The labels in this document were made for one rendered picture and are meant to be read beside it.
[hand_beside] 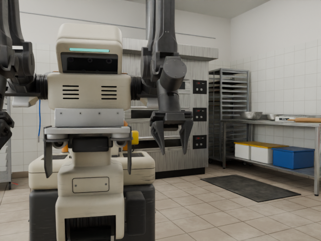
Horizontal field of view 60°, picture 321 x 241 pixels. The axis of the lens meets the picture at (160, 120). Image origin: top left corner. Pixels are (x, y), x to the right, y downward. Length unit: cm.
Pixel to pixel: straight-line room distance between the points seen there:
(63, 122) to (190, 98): 360
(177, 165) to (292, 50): 264
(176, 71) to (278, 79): 464
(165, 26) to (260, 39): 496
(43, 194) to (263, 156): 375
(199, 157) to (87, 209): 370
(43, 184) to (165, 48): 79
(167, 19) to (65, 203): 65
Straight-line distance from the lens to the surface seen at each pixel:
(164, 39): 77
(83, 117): 94
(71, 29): 98
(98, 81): 96
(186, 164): 446
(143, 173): 126
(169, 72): 66
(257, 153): 469
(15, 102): 101
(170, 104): 70
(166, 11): 80
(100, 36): 95
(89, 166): 101
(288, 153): 428
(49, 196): 129
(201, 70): 459
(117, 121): 94
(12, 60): 79
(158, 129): 66
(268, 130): 539
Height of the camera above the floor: 102
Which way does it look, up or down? 2 degrees down
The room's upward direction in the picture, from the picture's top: straight up
